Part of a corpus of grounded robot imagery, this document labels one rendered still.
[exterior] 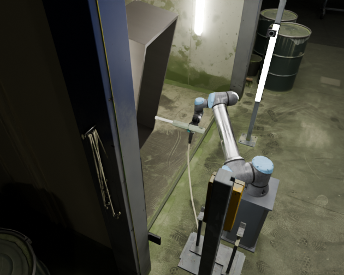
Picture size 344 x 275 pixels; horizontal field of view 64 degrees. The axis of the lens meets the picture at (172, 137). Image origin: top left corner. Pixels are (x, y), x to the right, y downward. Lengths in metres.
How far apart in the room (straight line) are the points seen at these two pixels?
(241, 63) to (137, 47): 2.40
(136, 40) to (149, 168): 1.66
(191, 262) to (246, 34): 2.90
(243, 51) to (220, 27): 0.43
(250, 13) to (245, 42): 0.35
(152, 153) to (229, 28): 1.87
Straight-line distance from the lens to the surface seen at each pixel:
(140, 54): 1.76
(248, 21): 3.76
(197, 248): 1.69
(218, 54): 4.00
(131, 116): 1.20
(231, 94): 2.22
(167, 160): 3.13
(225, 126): 2.07
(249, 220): 2.32
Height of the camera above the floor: 2.30
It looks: 41 degrees down
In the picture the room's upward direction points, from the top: 1 degrees clockwise
